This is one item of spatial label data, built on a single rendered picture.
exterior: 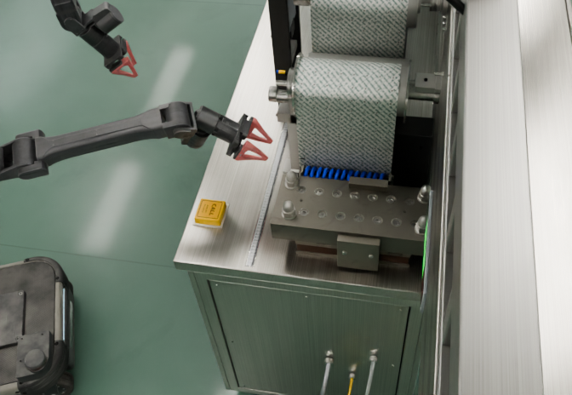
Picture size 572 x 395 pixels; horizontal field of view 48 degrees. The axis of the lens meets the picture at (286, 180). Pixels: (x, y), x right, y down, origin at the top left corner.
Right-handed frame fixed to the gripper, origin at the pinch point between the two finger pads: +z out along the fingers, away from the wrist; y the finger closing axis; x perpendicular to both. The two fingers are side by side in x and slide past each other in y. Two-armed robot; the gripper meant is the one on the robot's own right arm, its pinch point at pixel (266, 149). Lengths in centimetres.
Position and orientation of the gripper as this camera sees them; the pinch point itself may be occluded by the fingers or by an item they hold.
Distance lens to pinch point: 165.7
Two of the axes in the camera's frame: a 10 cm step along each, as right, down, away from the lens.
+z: 8.8, 4.2, 2.4
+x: 4.4, -5.1, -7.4
